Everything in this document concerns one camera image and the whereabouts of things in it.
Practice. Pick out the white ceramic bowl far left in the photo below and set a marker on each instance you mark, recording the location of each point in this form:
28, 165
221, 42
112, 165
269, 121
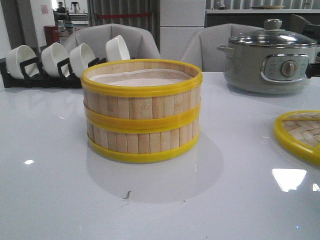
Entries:
15, 57

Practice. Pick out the red bin in background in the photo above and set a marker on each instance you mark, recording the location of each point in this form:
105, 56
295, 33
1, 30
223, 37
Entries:
51, 34

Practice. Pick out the grey upholstered chair right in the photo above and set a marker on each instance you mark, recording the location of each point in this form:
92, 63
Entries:
202, 51

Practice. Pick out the person in background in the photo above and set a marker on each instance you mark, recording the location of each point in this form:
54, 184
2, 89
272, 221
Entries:
60, 13

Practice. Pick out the black dish rack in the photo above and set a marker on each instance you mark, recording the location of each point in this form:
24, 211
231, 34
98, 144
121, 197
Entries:
66, 77

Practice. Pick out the glass pot lid grey knob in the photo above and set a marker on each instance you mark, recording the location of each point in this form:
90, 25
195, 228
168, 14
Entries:
273, 36

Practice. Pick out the white ceramic bowl right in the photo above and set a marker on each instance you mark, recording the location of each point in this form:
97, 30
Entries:
116, 49

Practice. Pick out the bamboo steamer basket yellow rims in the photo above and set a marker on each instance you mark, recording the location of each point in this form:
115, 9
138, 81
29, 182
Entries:
143, 147

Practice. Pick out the yellow woven bamboo steamer lid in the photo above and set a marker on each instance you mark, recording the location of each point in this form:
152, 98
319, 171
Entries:
299, 133

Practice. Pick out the white cabinet in background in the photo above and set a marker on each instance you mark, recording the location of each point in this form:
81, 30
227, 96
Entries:
179, 20

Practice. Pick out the white ceramic bowl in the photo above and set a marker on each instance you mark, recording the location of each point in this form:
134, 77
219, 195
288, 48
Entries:
80, 57
116, 49
15, 57
50, 57

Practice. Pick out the grey-green electric cooking pot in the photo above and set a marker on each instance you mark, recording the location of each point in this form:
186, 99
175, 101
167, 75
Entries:
268, 70

